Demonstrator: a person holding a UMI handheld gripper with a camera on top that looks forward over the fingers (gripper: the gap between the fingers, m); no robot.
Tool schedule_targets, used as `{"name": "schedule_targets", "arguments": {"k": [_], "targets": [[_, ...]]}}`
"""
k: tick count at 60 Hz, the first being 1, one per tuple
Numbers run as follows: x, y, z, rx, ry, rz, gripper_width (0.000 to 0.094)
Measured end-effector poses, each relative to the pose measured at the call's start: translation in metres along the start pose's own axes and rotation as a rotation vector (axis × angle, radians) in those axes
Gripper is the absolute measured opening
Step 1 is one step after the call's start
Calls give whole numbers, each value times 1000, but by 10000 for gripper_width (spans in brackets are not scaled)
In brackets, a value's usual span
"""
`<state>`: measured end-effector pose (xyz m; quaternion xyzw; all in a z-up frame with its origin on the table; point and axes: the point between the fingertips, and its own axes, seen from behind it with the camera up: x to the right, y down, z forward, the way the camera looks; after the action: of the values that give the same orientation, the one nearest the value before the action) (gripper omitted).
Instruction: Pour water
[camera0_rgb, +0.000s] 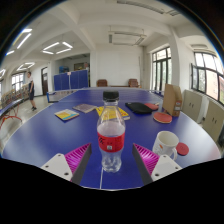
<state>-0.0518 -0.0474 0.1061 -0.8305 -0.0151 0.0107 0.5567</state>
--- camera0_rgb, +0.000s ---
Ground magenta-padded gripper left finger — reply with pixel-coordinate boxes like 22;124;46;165
40;142;93;186

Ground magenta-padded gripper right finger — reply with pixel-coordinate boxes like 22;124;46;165
131;142;184;186

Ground clear red-labelled water bottle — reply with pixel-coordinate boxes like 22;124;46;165
96;90;127;174

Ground white mug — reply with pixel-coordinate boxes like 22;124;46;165
152;130;180;162

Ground red table tennis paddle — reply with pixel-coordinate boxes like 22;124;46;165
152;111;173;125
144;102;160;112

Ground small yellow and blue book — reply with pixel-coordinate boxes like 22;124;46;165
54;108;81;122

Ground beige floor cabinet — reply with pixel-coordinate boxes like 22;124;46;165
201;99;224;144
181;89;206;124

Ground grey book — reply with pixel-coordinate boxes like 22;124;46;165
72;103;98;114

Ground black paddle case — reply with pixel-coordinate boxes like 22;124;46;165
124;101;154;115

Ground brown cardboard box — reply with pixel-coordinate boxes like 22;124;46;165
162;83;184;118

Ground blue table tennis table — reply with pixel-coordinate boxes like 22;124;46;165
0;96;26;129

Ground person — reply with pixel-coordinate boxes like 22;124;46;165
25;71;38;112

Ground colourful shelf unit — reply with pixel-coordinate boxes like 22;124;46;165
0;87;29;108

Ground dark door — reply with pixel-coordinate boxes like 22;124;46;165
40;66;50;96

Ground folded blue table tennis tables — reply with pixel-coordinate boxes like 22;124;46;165
53;69;90;92

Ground brown armchair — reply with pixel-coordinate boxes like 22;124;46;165
128;78;140;89
96;78;109;88

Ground small bright window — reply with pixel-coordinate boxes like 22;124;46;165
11;72;25;93

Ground large black-framed window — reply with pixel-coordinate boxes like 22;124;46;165
190;51;224;106

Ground tall black-framed window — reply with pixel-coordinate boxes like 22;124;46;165
151;46;173;92

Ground lit ceiling lights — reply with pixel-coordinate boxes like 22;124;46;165
0;28;74;79

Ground unlit ceiling light frame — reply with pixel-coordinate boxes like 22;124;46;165
116;0;181;17
108;30;148;47

